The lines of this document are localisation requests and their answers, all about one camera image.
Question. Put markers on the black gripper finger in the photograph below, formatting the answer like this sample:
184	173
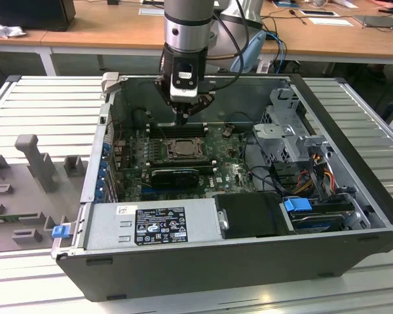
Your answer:
163	90
203	101

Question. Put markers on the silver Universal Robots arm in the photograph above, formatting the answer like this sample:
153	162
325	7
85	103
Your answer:
188	29

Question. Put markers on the CPU socket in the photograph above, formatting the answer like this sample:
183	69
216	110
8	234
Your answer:
169	157

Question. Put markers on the blue expansion slot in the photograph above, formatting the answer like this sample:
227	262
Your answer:
146	189

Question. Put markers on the wooden desk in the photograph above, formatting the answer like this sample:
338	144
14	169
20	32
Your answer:
118	29

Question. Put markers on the white power adapter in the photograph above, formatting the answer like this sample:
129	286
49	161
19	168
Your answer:
263	67

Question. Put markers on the pale blue teach pendant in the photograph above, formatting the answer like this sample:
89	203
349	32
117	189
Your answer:
250	49

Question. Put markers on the green motherboard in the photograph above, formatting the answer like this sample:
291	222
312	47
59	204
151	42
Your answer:
229	170

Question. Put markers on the brown board heatsink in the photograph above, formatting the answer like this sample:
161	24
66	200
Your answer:
120	157

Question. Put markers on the silver metal disk bay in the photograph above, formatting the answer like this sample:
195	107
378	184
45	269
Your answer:
275	137

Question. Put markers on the blue card retainer clip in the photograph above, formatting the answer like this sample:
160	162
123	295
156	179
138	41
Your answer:
100	193
103	163
106	148
101	178

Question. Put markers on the black graphics card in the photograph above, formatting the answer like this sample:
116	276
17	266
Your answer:
173	178

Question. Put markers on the black plastic shroud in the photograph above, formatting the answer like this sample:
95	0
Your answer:
249	216

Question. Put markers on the blue disk carrier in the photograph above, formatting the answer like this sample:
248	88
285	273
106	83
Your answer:
296	205

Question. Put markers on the white framed tablet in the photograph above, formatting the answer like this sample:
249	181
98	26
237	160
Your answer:
319	13

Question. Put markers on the black computer tower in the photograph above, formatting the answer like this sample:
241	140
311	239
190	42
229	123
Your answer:
29	13

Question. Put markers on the white paper sheet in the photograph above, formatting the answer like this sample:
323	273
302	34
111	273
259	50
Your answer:
330	21

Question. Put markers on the grey power supply unit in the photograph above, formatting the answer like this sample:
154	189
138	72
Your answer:
101	229

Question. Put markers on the crumpled white paper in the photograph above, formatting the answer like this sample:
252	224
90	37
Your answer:
6	29

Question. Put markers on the hard disk drive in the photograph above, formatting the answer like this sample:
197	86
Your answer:
314	222

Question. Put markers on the black open PC case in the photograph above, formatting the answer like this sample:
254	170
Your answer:
183	271

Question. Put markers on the blue case latch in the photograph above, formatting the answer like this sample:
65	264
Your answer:
60	231

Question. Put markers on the grey parts rack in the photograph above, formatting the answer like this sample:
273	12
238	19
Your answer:
26	202

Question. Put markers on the dark grey notebook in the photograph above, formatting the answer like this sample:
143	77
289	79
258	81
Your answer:
378	22

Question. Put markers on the green RAM stick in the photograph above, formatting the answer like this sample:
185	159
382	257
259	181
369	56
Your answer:
6	219

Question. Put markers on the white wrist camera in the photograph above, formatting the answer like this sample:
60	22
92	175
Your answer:
183	93

